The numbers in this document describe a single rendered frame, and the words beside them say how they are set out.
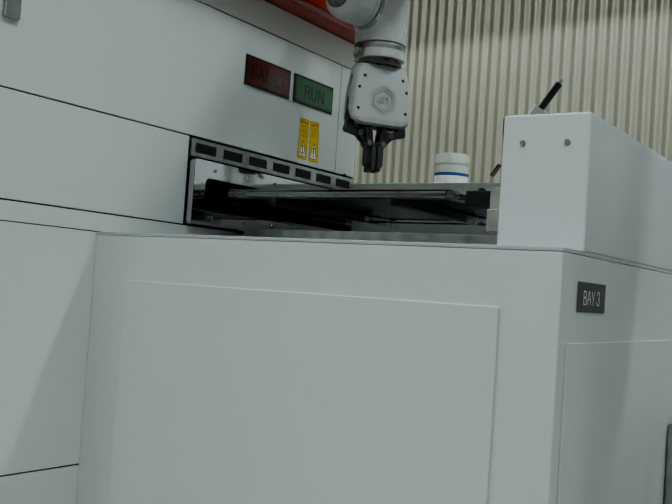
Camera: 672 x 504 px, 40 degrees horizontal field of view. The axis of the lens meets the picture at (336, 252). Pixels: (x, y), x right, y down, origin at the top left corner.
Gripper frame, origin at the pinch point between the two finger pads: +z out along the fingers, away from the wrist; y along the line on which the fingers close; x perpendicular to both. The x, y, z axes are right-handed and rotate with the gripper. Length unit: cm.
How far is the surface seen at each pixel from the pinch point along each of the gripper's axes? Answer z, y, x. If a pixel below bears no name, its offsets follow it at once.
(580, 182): 9, -4, -61
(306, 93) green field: -11.6, -8.4, 10.9
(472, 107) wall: -67, 150, 238
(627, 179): 7, 8, -54
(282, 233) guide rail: 13.7, -16.7, -7.0
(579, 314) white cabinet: 22, -3, -62
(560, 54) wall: -86, 170, 199
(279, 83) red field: -11.6, -14.7, 6.4
